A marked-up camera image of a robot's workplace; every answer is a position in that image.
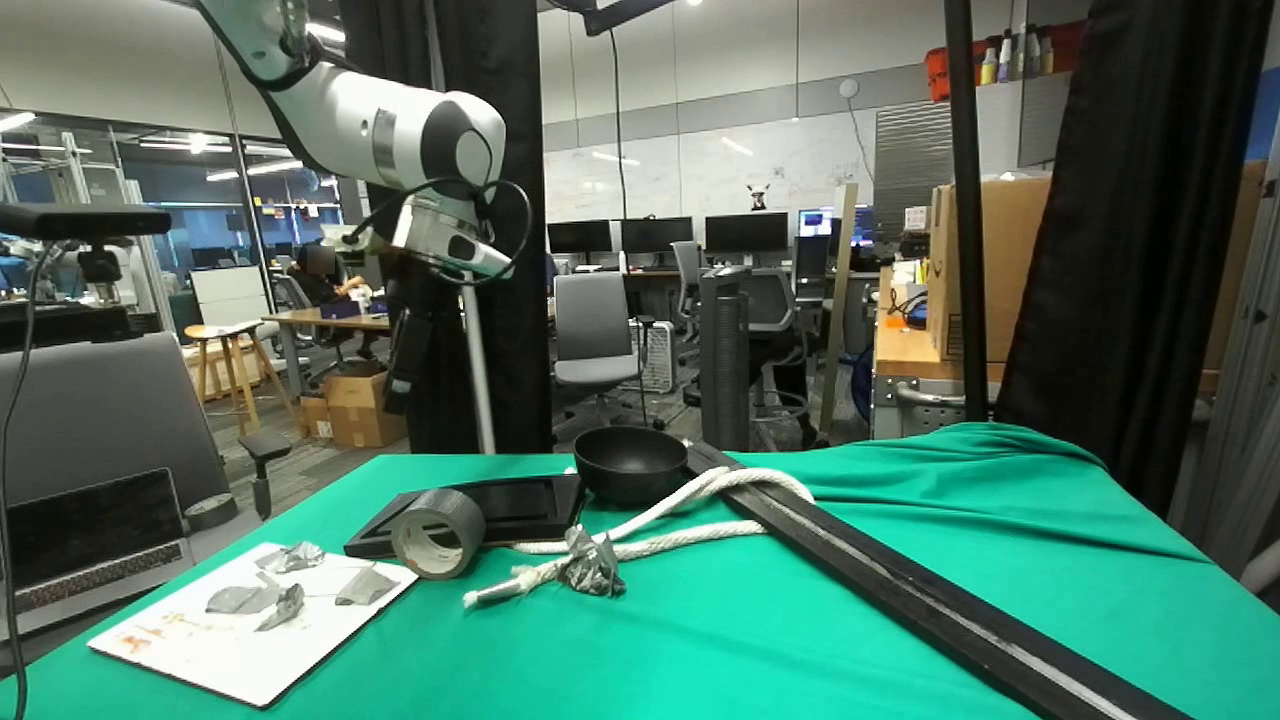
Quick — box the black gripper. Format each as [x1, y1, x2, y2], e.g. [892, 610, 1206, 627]
[380, 252, 465, 409]

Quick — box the grey masking tape roll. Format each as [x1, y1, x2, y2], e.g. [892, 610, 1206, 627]
[389, 484, 491, 581]

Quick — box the black bowl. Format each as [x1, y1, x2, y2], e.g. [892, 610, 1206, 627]
[574, 422, 697, 511]

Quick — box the white stand pole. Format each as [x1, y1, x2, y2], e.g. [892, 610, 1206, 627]
[458, 279, 501, 455]

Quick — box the cardboard boxes stack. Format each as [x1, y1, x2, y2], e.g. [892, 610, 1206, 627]
[292, 367, 414, 453]

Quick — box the seated person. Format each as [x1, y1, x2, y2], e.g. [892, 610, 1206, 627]
[290, 240, 353, 315]

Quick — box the wooden stool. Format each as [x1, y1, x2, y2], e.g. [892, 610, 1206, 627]
[179, 315, 292, 430]

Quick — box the grey office chair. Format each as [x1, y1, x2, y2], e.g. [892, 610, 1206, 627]
[547, 270, 653, 430]

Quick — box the small black computer monitor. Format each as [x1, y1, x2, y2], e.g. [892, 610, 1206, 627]
[545, 215, 617, 259]

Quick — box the metal binder clip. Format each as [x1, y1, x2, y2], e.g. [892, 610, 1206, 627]
[555, 520, 634, 601]

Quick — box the medium black computer monitor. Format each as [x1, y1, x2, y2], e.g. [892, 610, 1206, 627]
[617, 211, 697, 259]

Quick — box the black cylinder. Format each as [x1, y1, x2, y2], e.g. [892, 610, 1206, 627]
[697, 270, 758, 453]

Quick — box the white printed booklet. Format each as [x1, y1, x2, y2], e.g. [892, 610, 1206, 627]
[84, 534, 429, 710]

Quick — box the black laptop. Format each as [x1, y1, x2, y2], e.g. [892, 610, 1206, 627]
[0, 463, 194, 633]

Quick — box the wide black computer monitor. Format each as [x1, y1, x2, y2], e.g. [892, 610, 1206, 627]
[701, 206, 793, 259]

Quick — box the green tablecloth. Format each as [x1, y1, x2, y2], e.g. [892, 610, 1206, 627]
[0, 421, 1280, 720]

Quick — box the workbench cabinet with wooden top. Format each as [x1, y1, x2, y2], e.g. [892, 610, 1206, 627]
[874, 315, 970, 434]

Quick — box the long black bar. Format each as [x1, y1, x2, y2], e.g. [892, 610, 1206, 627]
[685, 445, 1191, 720]

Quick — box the black vertical pole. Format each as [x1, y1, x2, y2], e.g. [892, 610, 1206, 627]
[941, 0, 994, 422]

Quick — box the brown cardboard box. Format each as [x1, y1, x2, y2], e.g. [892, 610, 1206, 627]
[929, 172, 1055, 383]

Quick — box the narrow black curtain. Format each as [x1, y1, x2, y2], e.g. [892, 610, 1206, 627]
[995, 0, 1278, 515]

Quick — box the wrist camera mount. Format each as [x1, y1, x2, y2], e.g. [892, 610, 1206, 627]
[389, 189, 521, 286]

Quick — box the white rope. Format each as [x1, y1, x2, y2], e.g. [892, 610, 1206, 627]
[461, 463, 822, 610]

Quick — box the black camera bar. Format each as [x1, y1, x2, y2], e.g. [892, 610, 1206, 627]
[0, 200, 178, 248]

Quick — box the black overhead bracket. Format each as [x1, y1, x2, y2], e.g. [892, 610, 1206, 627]
[554, 0, 676, 38]

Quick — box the wall shelf with bottles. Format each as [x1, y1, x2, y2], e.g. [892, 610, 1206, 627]
[926, 14, 1094, 104]

